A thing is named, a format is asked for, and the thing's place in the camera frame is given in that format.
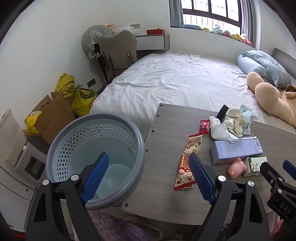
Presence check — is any bed with checked sheet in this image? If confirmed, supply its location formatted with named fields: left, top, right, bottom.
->
left=90, top=50, right=296, bottom=144

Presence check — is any light blue wipes packet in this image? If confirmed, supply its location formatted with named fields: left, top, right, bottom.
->
left=239, top=104, right=258, bottom=135

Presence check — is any beige padded chair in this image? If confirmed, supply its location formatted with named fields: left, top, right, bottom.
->
left=94, top=30, right=138, bottom=84

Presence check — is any row of plush toys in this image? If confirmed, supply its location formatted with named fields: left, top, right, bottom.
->
left=201, top=23, right=253, bottom=47

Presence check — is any blue-grey perforated plastic basket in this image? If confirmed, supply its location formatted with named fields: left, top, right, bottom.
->
left=46, top=113, right=147, bottom=211

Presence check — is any plain light blue pillow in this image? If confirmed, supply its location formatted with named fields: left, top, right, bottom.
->
left=236, top=56, right=269, bottom=78

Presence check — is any crumpled yellow bag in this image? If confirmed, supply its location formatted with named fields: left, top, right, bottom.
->
left=55, top=73, right=75, bottom=99

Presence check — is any large tan teddy bear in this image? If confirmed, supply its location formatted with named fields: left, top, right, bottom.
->
left=246, top=71, right=296, bottom=129

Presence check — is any small green-white carton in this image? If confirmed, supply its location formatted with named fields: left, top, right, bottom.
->
left=243, top=156, right=268, bottom=177

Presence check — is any white plastic cabinet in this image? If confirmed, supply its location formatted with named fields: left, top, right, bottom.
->
left=0, top=139, right=50, bottom=209

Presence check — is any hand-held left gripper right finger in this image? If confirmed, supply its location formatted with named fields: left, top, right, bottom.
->
left=188, top=152, right=271, bottom=241

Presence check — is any grey bed headboard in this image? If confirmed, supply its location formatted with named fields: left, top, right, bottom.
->
left=272, top=47, right=296, bottom=79

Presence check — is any patterned blue pillow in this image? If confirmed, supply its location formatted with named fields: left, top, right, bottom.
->
left=242, top=50, right=292, bottom=88

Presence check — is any beige paper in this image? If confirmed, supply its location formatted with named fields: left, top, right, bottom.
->
left=223, top=108, right=249, bottom=136

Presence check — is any dark-framed window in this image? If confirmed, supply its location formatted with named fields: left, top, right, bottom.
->
left=170, top=0, right=255, bottom=29

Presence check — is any brown cardboard box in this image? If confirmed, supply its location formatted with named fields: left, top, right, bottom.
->
left=24, top=91, right=77, bottom=145

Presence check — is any black elastic band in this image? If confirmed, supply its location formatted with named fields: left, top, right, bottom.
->
left=216, top=105, right=229, bottom=123

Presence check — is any small red candy wrapper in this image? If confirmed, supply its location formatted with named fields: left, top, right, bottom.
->
left=200, top=120, right=210, bottom=135

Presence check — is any pale purple carton box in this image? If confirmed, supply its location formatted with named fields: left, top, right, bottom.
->
left=210, top=138, right=264, bottom=165

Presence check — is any white wall desk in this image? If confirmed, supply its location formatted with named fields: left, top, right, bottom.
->
left=134, top=34, right=170, bottom=51

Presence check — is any long red-white snack wrapper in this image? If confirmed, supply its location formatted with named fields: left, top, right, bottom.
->
left=173, top=133, right=204, bottom=191

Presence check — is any grey checked garment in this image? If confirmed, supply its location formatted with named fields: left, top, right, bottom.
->
left=81, top=25, right=114, bottom=59

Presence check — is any tied yellow sack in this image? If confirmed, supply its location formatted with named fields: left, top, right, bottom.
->
left=70, top=85, right=97, bottom=117

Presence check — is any purple fuzzy cloth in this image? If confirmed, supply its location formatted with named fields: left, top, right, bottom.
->
left=72, top=210, right=151, bottom=241

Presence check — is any pink pig toy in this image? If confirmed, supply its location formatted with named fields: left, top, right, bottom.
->
left=227, top=158, right=247, bottom=179

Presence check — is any grey curtain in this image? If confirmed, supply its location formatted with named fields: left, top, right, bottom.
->
left=240, top=0, right=259, bottom=49
left=169, top=0, right=184, bottom=28

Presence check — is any yellow plastic bag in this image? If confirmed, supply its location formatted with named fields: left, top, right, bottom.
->
left=25, top=111, right=42, bottom=135

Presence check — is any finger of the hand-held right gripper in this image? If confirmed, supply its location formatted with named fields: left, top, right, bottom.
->
left=260, top=161, right=286, bottom=193
left=282, top=160, right=296, bottom=180

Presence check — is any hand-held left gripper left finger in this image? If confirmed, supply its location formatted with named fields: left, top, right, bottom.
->
left=25, top=152, right=109, bottom=241

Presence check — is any beige storage bin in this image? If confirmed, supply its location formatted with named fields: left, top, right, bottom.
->
left=0, top=109, right=28, bottom=166

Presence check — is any white cloth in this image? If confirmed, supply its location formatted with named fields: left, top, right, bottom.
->
left=209, top=116, right=240, bottom=143

